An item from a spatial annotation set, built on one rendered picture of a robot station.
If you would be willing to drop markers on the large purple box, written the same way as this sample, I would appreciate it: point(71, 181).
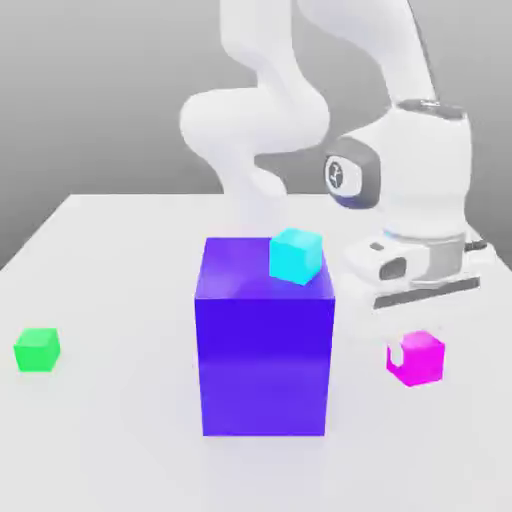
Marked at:
point(262, 360)

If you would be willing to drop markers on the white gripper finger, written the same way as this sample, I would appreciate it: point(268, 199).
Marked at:
point(396, 354)

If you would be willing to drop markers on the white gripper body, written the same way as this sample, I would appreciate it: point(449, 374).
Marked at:
point(428, 306)

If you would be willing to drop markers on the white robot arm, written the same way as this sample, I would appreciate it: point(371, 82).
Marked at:
point(256, 120)

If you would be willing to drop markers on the small green cube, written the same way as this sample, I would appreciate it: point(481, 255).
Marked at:
point(36, 350)

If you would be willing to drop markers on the small cyan cube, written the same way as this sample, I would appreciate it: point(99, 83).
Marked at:
point(295, 256)

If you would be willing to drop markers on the small magenta cube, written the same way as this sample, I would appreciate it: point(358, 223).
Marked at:
point(422, 362)

